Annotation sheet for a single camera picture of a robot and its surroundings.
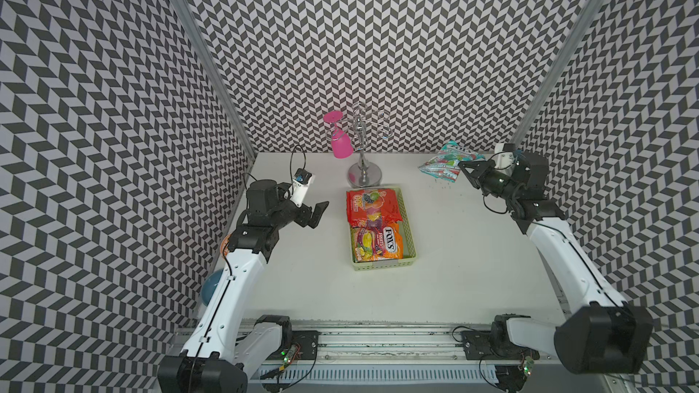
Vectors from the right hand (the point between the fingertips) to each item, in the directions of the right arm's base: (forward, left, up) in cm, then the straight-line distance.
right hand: (457, 168), depth 76 cm
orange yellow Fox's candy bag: (-13, +22, -21) cm, 33 cm away
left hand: (-6, +42, -5) cm, 42 cm away
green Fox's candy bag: (+2, +3, 0) cm, 3 cm away
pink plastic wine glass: (+24, +35, -14) cm, 44 cm away
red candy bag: (-2, +24, -17) cm, 29 cm away
